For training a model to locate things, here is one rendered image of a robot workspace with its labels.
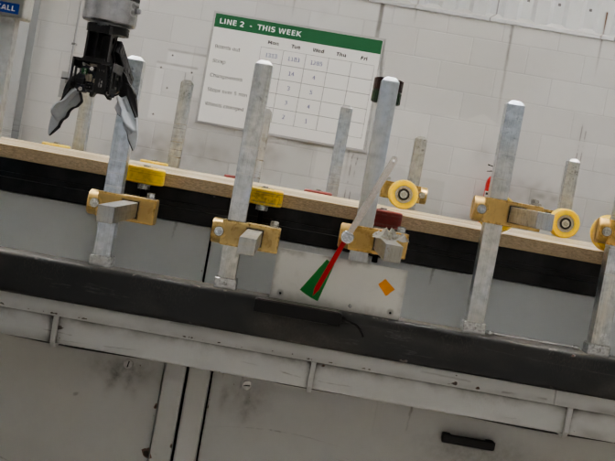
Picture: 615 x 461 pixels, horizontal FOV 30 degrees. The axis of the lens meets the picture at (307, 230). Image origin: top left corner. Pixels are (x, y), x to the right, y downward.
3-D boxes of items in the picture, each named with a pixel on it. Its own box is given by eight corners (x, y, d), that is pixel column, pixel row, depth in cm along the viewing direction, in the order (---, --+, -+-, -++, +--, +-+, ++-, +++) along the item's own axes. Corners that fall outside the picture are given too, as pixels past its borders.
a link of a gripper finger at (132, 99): (118, 125, 194) (96, 79, 194) (121, 125, 196) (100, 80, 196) (143, 112, 193) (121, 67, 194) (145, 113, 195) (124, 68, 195)
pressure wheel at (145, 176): (165, 223, 240) (174, 169, 240) (135, 220, 234) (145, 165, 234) (140, 218, 245) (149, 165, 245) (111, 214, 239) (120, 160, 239)
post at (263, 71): (231, 302, 227) (274, 61, 224) (213, 298, 227) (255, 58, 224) (231, 300, 230) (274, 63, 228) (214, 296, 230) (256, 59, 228)
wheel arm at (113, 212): (113, 229, 198) (116, 205, 198) (92, 225, 198) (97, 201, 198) (147, 218, 242) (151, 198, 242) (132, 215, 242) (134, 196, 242)
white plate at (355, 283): (399, 320, 226) (408, 271, 225) (268, 297, 226) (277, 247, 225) (398, 320, 226) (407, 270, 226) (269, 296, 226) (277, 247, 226)
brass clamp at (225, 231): (276, 254, 225) (281, 229, 225) (209, 242, 225) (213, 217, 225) (277, 252, 231) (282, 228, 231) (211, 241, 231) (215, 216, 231)
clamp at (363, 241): (404, 260, 225) (409, 234, 225) (337, 247, 225) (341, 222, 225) (402, 257, 231) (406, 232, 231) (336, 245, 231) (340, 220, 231)
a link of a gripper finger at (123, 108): (124, 149, 190) (101, 99, 190) (134, 151, 196) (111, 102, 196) (141, 141, 189) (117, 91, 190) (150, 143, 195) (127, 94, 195)
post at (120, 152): (102, 297, 227) (144, 57, 224) (85, 294, 227) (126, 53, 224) (106, 295, 230) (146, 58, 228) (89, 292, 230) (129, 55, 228)
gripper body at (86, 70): (65, 91, 189) (77, 17, 188) (81, 95, 197) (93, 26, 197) (109, 99, 188) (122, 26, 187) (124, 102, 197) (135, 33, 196)
